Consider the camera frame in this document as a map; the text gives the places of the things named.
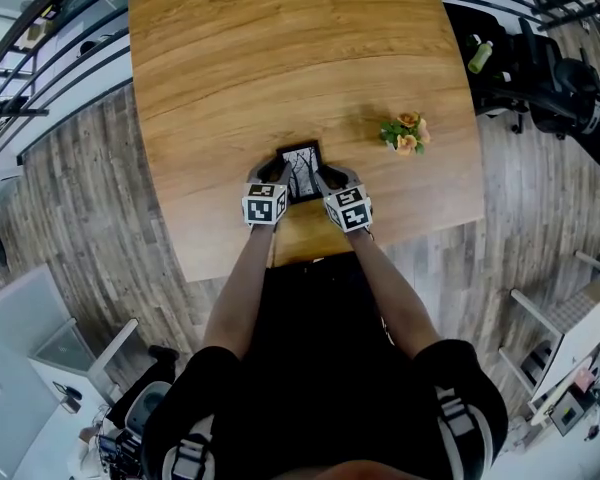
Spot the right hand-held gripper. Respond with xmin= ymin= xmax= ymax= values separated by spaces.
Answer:
xmin=313 ymin=163 xmax=374 ymax=234

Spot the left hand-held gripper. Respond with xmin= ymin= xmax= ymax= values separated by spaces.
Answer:
xmin=241 ymin=155 xmax=294 ymax=229

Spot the black picture frame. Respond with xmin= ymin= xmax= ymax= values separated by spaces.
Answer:
xmin=275 ymin=139 xmax=326 ymax=205

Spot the person's right forearm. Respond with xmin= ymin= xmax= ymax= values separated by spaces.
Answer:
xmin=344 ymin=227 xmax=444 ymax=359

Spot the person's left forearm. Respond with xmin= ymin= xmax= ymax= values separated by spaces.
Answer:
xmin=202 ymin=225 xmax=276 ymax=362

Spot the potted orange flower plant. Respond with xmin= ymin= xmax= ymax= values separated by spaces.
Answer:
xmin=378 ymin=111 xmax=432 ymax=158

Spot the person's black clothing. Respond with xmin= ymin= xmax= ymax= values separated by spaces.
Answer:
xmin=139 ymin=255 xmax=510 ymax=480

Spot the black office chair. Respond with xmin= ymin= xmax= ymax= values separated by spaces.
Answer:
xmin=509 ymin=17 xmax=600 ymax=174
xmin=442 ymin=2 xmax=531 ymax=119

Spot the light green bottle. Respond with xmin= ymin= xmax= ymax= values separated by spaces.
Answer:
xmin=467 ymin=40 xmax=496 ymax=74

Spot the black bag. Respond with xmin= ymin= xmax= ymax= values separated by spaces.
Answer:
xmin=148 ymin=345 xmax=180 ymax=372

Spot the grey-backed office chair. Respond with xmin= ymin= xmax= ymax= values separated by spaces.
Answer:
xmin=124 ymin=380 xmax=174 ymax=439

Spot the white partition panel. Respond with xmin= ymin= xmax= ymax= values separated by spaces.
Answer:
xmin=0 ymin=262 xmax=76 ymax=369

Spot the white desk with phone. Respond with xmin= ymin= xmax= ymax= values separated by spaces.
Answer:
xmin=9 ymin=317 xmax=141 ymax=469

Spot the black camera equipment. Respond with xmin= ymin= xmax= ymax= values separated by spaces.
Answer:
xmin=97 ymin=427 xmax=144 ymax=480

